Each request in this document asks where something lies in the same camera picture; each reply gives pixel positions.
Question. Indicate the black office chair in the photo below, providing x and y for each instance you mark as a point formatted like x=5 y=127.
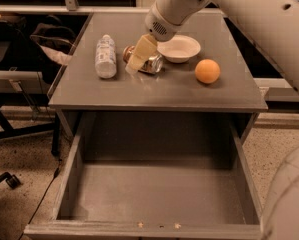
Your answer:
x=26 y=72

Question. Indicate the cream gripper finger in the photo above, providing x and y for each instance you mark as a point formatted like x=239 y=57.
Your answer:
x=144 y=49

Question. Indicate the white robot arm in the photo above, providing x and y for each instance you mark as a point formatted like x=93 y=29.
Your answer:
x=273 y=25

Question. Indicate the white paper bowl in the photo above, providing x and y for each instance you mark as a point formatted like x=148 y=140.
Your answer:
x=179 y=49

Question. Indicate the orange fruit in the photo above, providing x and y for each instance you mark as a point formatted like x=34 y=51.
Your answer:
x=207 y=71

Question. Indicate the open grey top drawer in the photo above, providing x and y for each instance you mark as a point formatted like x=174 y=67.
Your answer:
x=154 y=176

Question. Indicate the clear plastic water bottle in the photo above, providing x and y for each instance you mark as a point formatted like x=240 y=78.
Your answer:
x=105 y=57

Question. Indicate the dark jacket with light lining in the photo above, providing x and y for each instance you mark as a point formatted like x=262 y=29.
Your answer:
x=54 y=39

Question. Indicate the grey cabinet with flat top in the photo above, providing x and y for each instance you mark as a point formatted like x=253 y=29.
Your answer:
x=145 y=90

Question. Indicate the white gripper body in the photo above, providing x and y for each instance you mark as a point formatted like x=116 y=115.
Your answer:
x=163 y=28

